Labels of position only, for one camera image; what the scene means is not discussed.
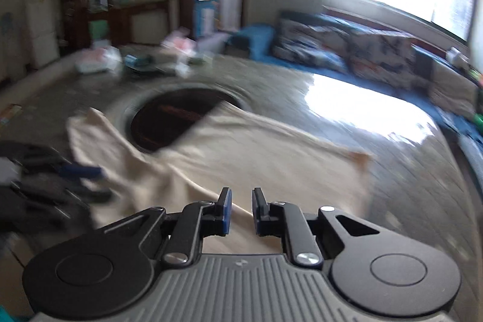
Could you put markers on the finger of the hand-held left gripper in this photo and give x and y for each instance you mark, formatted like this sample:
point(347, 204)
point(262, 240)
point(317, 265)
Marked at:
point(75, 193)
point(85, 171)

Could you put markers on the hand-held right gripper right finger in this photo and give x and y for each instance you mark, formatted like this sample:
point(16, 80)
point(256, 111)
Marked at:
point(257, 210)

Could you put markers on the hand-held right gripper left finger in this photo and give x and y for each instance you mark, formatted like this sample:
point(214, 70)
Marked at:
point(226, 210)

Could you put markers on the beige cloth garment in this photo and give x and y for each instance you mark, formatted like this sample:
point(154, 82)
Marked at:
point(241, 152)

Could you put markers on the white plastic bag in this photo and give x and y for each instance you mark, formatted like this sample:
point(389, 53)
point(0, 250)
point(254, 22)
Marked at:
point(99, 60)

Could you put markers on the dark tray with blue item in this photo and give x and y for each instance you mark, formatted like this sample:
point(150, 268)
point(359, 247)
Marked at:
point(139, 62)

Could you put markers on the white refrigerator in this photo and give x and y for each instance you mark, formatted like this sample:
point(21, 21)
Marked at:
point(40, 29)

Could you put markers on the pink and white packet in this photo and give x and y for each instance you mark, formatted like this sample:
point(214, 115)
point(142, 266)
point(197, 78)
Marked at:
point(180, 43)

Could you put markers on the blue patterned sofa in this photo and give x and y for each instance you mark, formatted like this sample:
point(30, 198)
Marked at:
point(339, 43)

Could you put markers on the blue and white carton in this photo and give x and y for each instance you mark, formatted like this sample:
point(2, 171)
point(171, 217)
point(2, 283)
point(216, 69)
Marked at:
point(205, 16)

